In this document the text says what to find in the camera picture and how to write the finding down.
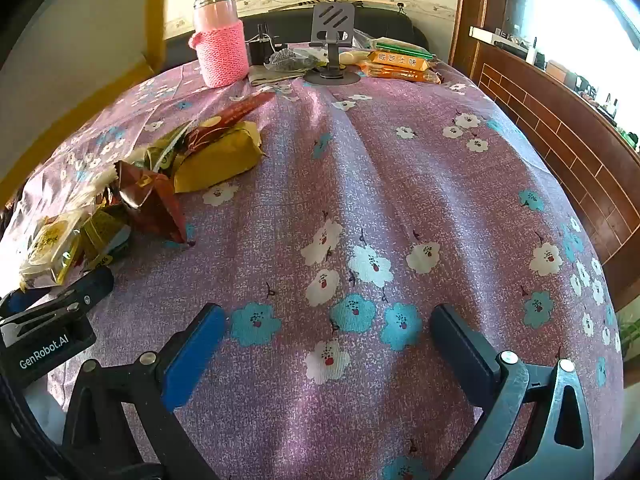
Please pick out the orange cracker packet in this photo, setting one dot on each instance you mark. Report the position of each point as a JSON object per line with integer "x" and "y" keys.
{"x": 400, "y": 76}
{"x": 400, "y": 60}

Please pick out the green potted plant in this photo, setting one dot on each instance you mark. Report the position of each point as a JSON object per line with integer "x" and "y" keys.
{"x": 629, "y": 332}

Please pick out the green snack packet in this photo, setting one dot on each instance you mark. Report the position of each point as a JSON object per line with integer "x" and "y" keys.
{"x": 162, "y": 150}

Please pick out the clear pastry packet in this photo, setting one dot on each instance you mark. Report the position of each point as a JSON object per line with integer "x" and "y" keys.
{"x": 47, "y": 247}

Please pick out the yellow snack packet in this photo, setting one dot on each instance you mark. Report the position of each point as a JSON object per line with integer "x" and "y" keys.
{"x": 220, "y": 160}

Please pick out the green striped packet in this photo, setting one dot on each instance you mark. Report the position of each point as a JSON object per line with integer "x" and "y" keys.
{"x": 400, "y": 46}

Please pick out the row of windowsill items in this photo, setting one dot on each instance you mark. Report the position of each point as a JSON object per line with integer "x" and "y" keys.
{"x": 575, "y": 77}

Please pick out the purple floral tablecloth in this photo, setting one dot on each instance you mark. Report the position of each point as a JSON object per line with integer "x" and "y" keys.
{"x": 400, "y": 185}

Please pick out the small green yellow packet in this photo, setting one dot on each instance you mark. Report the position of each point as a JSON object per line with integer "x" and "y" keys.
{"x": 105, "y": 237}

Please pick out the cream bread roll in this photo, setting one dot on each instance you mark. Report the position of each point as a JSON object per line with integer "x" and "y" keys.
{"x": 355, "y": 57}

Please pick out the black charger box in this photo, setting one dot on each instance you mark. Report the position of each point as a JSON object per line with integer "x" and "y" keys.
{"x": 260, "y": 50}

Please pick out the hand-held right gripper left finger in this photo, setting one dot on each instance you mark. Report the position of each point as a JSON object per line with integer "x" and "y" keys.
{"x": 192, "y": 360}

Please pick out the black sofa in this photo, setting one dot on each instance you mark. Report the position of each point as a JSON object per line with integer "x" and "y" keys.
{"x": 290, "y": 22}

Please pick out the dark red snack packet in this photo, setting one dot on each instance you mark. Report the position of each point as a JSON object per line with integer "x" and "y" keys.
{"x": 152, "y": 202}

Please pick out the long red snack packet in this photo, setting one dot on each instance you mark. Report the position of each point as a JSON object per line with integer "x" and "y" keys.
{"x": 235, "y": 112}

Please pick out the grey phone stand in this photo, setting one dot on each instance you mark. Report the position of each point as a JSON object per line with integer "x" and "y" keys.
{"x": 332, "y": 25}

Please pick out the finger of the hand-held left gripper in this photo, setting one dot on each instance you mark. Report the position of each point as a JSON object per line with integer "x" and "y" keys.
{"x": 87, "y": 285}

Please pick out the pink bottle with knit sleeve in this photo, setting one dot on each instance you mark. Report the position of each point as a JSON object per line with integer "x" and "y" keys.
{"x": 220, "y": 45}

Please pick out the beige flat pad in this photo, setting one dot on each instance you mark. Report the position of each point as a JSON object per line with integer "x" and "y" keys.
{"x": 272, "y": 76}

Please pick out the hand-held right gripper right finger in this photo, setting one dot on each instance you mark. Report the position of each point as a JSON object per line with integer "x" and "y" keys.
{"x": 465, "y": 355}

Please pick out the white window ledge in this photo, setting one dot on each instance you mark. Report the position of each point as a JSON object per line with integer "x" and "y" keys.
{"x": 495, "y": 36}

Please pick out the clear plastic bag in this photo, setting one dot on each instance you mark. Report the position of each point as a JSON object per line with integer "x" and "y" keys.
{"x": 295, "y": 59}

